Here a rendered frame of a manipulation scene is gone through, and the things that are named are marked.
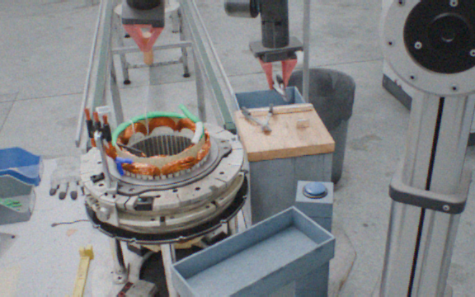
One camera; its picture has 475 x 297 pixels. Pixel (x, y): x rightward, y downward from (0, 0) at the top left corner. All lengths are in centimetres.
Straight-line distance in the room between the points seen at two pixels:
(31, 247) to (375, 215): 176
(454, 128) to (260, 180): 51
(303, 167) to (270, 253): 30
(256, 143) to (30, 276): 61
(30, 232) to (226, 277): 73
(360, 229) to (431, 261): 174
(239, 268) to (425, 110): 38
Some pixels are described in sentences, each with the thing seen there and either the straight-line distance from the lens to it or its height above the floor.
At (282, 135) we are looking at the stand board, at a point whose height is 106.
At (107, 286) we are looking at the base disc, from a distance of 122.
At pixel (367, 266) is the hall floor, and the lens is 241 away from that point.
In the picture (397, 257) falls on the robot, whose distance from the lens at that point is 88.
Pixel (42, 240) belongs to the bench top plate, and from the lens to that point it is 143.
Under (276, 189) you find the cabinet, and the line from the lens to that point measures 116.
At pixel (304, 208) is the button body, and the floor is 102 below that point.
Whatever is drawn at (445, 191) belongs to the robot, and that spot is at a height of 118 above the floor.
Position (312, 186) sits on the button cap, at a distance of 102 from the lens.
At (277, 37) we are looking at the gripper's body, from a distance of 106.
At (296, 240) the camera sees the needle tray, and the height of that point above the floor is 102.
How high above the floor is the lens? 162
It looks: 30 degrees down
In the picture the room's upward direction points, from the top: 3 degrees counter-clockwise
